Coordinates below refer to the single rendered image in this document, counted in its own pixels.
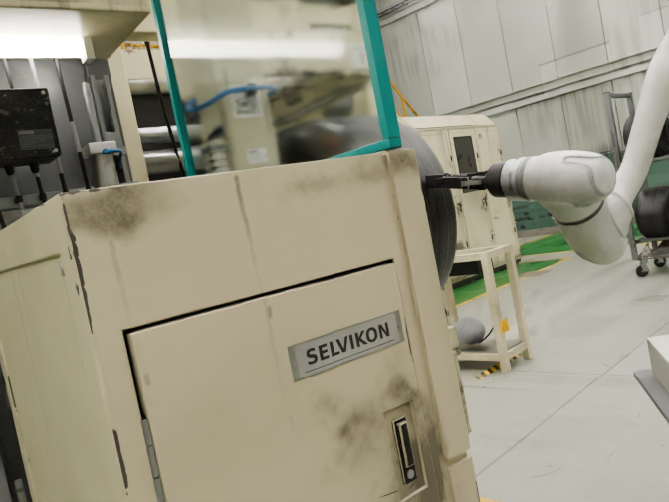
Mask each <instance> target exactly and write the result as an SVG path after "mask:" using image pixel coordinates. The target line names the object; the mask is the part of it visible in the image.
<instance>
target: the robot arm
mask: <svg viewBox="0 0 669 502"><path fill-rule="evenodd" d="M668 110H669V30H668V32H667V33H666V35H665V36H664V38H663V40H662V41H661V43H660V45H659V46H658V48H657V50H656V52H655V54H654V56H653V58H652V60H651V63H650V65H649V68H648V70H647V73H646V76H645V79H644V82H643V86H642V89H641V93H640V97H639V101H638V105H637V109H636V113H635V116H634V120H633V124H632V128H631V132H630V136H629V140H628V144H627V148H626V151H625V155H624V158H623V160H622V163H621V166H620V168H619V170H618V171H617V173H616V171H615V168H614V165H613V163H612V162H611V161H610V160H609V159H608V158H607V157H606V156H603V155H600V154H597V153H593V152H586V151H555V152H549V153H545V154H543V155H540V156H529V157H521V158H516V159H509V160H508V161H507V162H496V163H494V164H492V165H491V166H490V168H489V169H488V170H487V171H481V172H475V173H466V174H464V173H461V174H460V175H457V174H454V175H452V174H449V173H444V174H437V175H425V181H426V188H444V189H446V188H450V189H464V190H467V189H478V190H486V189H488V191H489V193H490V194H491V195H492V196H494V197H497V198H508V199H509V200H511V201H529V202H534V201H536V202H539V203H540V205H541V206H542V207H543V208H545V209H546V210H547V211H548V212H549V213H550V214H551V215H552V216H553V217H554V219H555V220H556V222H557V226H558V229H559V231H560V232H561V234H562V236H563V237H564V239H565V240H566V242H567V243H568V245H569V246H570V247H571V248H572V250H573V251H574V252H575V253H576V254H577V255H578V256H579V257H581V258H582V259H584V260H586V261H589V262H591V263H594V264H597V265H606V264H610V263H613V262H615V261H617V260H618V259H620V258H621V257H622V256H623V254H624V252H625V250H626V247H627V242H628V238H627V234H628V230H629V225H630V222H631V220H632V218H633V216H634V210H633V208H632V203H633V201H634V199H635V197H636V195H637V194H638V192H639V190H640V188H641V187H642V185H643V183H644V181H645V179H646V176H647V174H648V171H649V169H650V166H651V163H652V160H653V157H654V154H655V151H656V148H657V144H658V141H659V138H660V135H661V132H662V129H663V126H664V123H665V120H666V117H667V114H668Z"/></svg>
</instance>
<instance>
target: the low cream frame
mask: <svg viewBox="0 0 669 502"><path fill-rule="evenodd" d="M501 254H505V260H506V265H507V270H508V276H509V281H510V287H511V292H512V298H513V303H514V309H515V314H516V320H517V325H518V331H519V336H520V339H519V340H506V338H505V332H507V331H508V330H509V329H510V326H509V321H508V317H506V318H504V319H502V316H501V311H500V305H499V300H498V294H497V289H496V284H495V278H494V273H493V268H494V267H493V262H492V258H493V257H496V256H499V255H501ZM480 273H482V274H483V275H484V280H485V285H486V291H487V296H488V302H489V307H490V312H491V318H492V323H493V327H492V329H491V331H490V332H489V333H488V335H487V336H486V337H485V334H486V328H485V325H484V324H483V322H482V321H480V320H479V319H477V318H475V317H464V318H462V319H460V320H458V314H457V309H456V304H455V298H454V293H453V287H452V282H451V276H463V275H475V274H480ZM444 289H445V294H446V299H447V305H448V310H449V315H450V320H451V326H455V327H456V331H457V337H458V342H459V347H457V348H460V351H461V354H460V355H458V356H457V358H458V360H475V361H500V367H501V372H502V373H508V372H509V371H510V370H511V365H510V360H509V359H510V358H511V357H513V356H515V355H516V354H518V353H520V352H522V353H523V358H524V359H530V358H532V357H533V355H532V349H531V344H530V338H529V332H528V327H527V321H526V316H525V310H524V305H523V299H522V294H521V288H520V283H519V277H518V272H517V266H516V261H515V255H514V250H513V244H506V245H498V246H489V247H481V248H473V249H464V250H456V252H455V258H454V262H453V266H452V269H451V272H450V275H449V277H448V280H447V282H446V284H445V286H444ZM493 329H494V334H495V339H496V340H485V339H486V338H487V337H488V336H489V335H490V334H491V332H492V331H493ZM484 337H485V338H484Z"/></svg>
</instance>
